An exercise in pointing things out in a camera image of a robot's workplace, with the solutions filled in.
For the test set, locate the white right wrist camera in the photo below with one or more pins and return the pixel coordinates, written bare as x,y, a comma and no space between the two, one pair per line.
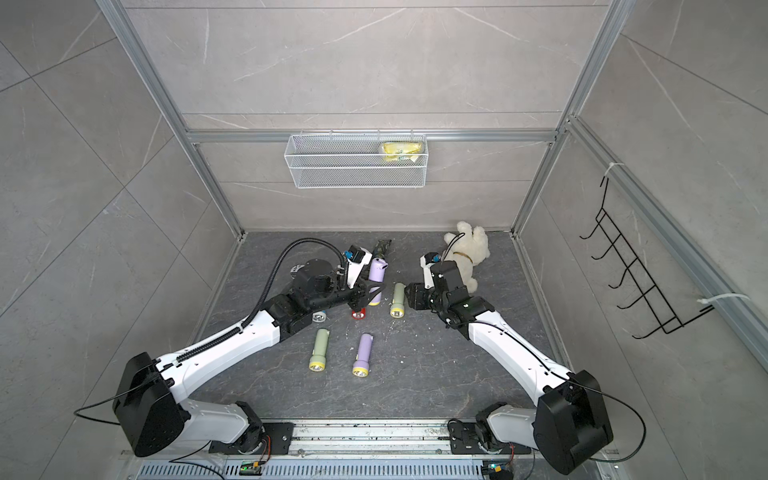
426,262

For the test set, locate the purple flashlight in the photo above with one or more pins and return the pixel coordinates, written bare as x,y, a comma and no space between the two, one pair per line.
376,274
361,366

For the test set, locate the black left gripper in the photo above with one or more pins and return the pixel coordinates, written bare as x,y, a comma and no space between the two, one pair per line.
358,294

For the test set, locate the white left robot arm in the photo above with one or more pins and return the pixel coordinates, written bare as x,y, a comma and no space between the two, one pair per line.
153,405

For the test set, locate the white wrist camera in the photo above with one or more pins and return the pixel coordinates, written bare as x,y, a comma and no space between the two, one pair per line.
358,262
426,262

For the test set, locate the black wire hook rack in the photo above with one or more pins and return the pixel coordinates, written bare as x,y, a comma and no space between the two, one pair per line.
636,273

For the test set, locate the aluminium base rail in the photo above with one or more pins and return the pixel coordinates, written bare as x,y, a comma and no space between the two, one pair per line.
351,449

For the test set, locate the green flashlight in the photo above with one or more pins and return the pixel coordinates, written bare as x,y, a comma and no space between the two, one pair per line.
317,362
398,304

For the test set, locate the white plush toy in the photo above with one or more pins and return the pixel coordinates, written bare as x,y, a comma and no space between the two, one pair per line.
468,247

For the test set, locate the red flashlight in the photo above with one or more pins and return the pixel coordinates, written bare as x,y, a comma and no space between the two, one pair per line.
359,313

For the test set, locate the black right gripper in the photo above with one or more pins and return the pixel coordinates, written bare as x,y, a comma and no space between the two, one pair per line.
416,295

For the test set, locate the white wire mesh basket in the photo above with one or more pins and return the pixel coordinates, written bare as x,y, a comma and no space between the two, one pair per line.
336,160

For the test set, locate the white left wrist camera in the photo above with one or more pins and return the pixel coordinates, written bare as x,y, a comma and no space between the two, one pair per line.
358,262

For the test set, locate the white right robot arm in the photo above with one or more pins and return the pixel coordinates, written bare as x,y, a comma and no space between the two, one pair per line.
568,423

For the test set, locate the yellow item in basket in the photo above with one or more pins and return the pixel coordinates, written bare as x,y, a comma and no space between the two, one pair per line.
401,151

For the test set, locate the dark floral bow tie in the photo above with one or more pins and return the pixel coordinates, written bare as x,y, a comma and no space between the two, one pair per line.
381,249

